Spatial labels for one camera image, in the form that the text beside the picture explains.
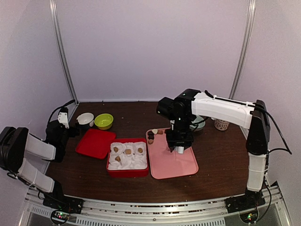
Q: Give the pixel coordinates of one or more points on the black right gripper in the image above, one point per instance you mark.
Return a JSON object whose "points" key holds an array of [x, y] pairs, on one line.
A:
{"points": [[172, 141]]}

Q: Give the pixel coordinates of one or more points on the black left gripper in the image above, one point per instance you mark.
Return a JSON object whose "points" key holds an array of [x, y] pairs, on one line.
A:
{"points": [[73, 133]]}

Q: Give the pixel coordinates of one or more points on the red tin lid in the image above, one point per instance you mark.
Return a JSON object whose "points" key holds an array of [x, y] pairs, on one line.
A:
{"points": [[95, 143]]}

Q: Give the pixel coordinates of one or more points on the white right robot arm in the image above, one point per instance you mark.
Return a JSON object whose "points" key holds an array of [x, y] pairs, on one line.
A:
{"points": [[191, 103]]}

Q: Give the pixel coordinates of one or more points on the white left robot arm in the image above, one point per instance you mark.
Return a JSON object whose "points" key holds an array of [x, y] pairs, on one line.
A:
{"points": [[17, 144]]}

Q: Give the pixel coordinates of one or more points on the dark chocolate tray left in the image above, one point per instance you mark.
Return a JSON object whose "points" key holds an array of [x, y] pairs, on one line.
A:
{"points": [[150, 135]]}

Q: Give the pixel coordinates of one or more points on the brown chocolate stack left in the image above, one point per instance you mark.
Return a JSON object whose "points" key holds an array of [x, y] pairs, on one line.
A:
{"points": [[150, 141]]}

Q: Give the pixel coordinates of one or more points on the light blue ceramic bowl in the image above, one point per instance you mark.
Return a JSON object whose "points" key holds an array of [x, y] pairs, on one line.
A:
{"points": [[197, 124]]}

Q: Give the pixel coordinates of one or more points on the white ceramic bowl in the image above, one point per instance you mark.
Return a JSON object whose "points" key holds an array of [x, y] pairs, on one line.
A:
{"points": [[85, 120]]}

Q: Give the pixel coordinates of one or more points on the white floral mug yellow inside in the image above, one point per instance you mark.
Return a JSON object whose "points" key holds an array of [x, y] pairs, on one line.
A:
{"points": [[221, 125]]}

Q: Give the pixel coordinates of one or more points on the green plastic bowl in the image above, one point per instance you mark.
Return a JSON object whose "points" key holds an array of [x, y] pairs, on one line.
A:
{"points": [[104, 121]]}

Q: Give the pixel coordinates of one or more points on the pink plastic tray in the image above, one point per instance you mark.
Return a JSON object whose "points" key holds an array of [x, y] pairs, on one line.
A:
{"points": [[165, 164]]}

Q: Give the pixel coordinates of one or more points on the white paper liner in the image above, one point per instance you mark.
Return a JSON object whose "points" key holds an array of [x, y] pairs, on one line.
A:
{"points": [[134, 161]]}

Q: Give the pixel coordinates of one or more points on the red tin box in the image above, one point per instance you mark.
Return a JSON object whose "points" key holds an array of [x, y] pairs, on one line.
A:
{"points": [[128, 173]]}

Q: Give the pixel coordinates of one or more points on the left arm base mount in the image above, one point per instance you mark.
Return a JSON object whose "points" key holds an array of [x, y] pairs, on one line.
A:
{"points": [[68, 204]]}

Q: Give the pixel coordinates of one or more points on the aluminium frame post left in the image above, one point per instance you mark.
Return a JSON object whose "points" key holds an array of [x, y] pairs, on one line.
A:
{"points": [[62, 55]]}

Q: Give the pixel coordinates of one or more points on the aluminium frame post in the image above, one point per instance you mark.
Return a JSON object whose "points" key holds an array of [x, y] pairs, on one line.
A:
{"points": [[62, 55], [250, 17]]}

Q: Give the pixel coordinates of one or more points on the aluminium frame post right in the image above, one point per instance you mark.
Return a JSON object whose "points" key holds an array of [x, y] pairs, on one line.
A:
{"points": [[250, 17]]}

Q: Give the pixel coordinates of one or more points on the aluminium front rail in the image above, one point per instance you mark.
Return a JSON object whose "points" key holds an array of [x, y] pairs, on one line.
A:
{"points": [[212, 212]]}

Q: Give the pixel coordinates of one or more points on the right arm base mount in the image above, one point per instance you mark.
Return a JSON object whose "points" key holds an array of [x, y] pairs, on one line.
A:
{"points": [[241, 203]]}

